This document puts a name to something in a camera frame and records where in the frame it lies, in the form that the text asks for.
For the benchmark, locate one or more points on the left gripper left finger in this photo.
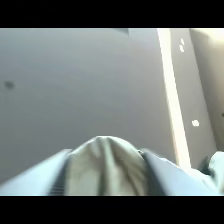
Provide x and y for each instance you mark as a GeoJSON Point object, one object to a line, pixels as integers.
{"type": "Point", "coordinates": [36, 178]}

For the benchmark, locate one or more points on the pale grey shirt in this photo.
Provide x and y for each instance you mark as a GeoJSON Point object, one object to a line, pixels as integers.
{"type": "Point", "coordinates": [105, 166]}

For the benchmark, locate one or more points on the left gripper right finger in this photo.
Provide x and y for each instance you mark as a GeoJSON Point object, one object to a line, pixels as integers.
{"type": "Point", "coordinates": [173, 180]}

